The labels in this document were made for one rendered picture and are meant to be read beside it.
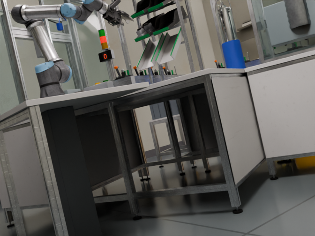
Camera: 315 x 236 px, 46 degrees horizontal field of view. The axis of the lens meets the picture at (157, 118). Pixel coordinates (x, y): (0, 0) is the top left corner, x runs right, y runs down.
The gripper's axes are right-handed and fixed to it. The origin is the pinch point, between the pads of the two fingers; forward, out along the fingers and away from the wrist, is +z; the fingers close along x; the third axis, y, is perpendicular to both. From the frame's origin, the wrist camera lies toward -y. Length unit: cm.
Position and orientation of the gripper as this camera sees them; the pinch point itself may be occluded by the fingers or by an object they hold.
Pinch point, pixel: (128, 21)
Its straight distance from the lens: 251.4
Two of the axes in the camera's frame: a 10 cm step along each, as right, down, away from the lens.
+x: 7.6, -1.4, -6.4
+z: 6.5, 2.9, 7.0
